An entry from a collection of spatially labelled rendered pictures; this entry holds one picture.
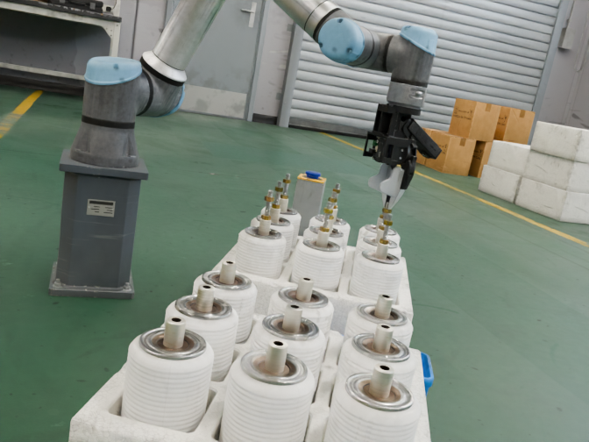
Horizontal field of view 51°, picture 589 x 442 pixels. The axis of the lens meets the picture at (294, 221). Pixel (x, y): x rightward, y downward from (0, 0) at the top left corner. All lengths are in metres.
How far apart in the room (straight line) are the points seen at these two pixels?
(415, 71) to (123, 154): 0.65
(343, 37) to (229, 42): 5.31
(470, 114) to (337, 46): 4.08
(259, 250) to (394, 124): 0.37
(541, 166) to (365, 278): 2.98
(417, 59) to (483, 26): 6.26
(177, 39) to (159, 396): 0.96
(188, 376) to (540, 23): 7.48
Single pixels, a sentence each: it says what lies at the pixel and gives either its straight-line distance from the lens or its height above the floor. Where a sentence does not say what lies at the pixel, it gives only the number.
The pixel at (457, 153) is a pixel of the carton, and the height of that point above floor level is 0.18.
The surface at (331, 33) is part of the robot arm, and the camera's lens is 1.14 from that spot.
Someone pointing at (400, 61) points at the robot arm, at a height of 0.62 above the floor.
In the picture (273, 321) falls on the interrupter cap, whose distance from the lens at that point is 0.81.
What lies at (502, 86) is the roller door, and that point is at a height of 0.83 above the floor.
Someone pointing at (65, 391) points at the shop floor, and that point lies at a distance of 1.11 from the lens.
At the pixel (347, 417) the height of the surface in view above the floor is 0.23.
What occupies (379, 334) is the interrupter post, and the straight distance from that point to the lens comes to 0.79.
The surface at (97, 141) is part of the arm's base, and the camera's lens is 1.41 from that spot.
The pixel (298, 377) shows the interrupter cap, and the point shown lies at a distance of 0.68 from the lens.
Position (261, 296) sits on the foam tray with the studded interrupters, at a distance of 1.18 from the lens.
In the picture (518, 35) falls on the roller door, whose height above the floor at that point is 1.42.
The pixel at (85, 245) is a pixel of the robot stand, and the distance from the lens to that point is 1.44.
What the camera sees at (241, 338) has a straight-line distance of 0.93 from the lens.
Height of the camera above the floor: 0.57
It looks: 13 degrees down
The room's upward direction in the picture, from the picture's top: 10 degrees clockwise
